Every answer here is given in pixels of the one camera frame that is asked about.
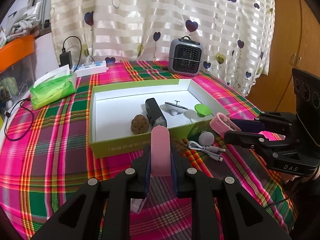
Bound pink clip holder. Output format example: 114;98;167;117
209;112;241;138

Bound white ball camera gadget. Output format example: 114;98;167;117
198;131;215;146

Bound small white cream jar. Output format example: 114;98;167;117
130;198;146;214

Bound green round cap gadget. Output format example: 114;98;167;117
194;104;212;118

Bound white usb cable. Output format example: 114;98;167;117
186;140;226;162

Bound pink oblong case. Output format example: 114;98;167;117
150;126;171;177

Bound black flashlight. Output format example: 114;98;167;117
145;98;167;128

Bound pink plaid tablecloth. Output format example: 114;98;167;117
1;61;298;239

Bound green white cardboard box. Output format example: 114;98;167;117
89;79;229;158

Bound wooden wardrobe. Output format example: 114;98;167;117
247;0;319;113

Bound grey portable fan heater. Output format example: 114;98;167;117
168;36;204;77

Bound green tissue pack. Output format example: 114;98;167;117
30;65;77;110

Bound white power strip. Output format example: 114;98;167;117
72;61;108;77

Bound black power adapter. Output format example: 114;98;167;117
60;51;73;69

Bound cream striped heart curtain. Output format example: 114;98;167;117
50;0;275;95

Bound orange plastic bin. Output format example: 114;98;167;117
0;35;35;72

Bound white work gloves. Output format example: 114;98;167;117
5;14;38;42

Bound black camera box right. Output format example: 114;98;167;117
292;68;319;153

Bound black cable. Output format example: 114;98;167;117
3;36;83;142

